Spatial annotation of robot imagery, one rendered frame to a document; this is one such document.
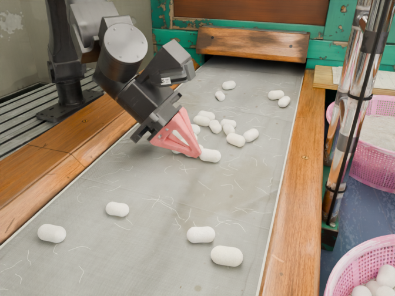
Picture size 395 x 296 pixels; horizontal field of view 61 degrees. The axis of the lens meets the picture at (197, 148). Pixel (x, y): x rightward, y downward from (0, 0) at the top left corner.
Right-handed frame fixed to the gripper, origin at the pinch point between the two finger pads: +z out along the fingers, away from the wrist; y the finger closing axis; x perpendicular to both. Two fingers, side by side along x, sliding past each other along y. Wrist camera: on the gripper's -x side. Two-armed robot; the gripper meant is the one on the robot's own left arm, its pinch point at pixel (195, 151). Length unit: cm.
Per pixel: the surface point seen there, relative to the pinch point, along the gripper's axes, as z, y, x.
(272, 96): 6.9, 30.1, -4.6
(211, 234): 6.0, -16.2, -4.8
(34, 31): -123, 161, 139
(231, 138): 3.6, 7.0, -2.5
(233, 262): 8.7, -19.2, -6.8
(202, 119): -1.9, 12.4, 2.1
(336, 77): 15.4, 40.2, -15.4
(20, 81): -107, 144, 171
